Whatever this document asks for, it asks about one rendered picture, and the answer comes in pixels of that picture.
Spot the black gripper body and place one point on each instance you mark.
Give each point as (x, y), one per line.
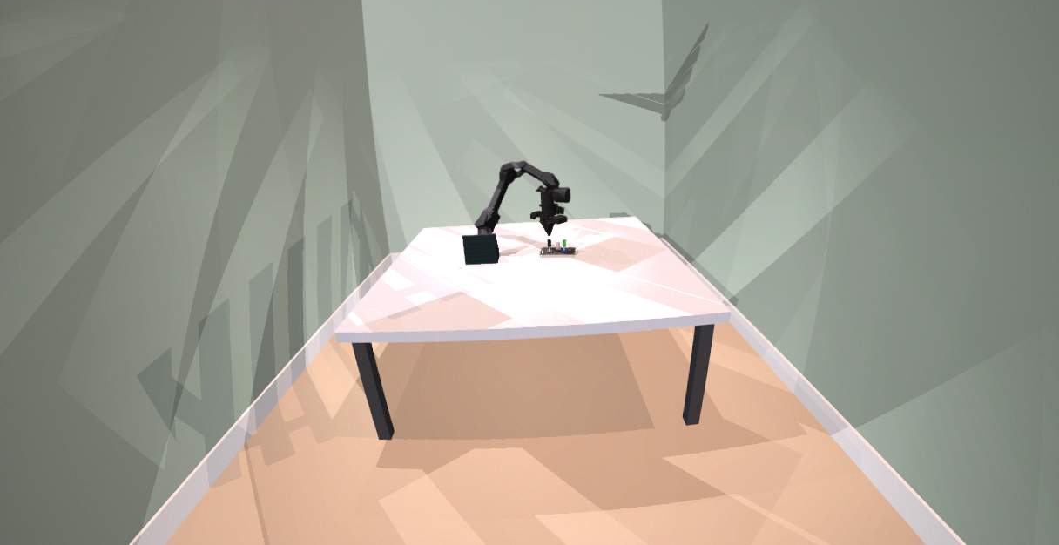
(548, 213)

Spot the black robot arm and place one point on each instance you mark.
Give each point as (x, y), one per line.
(489, 217)

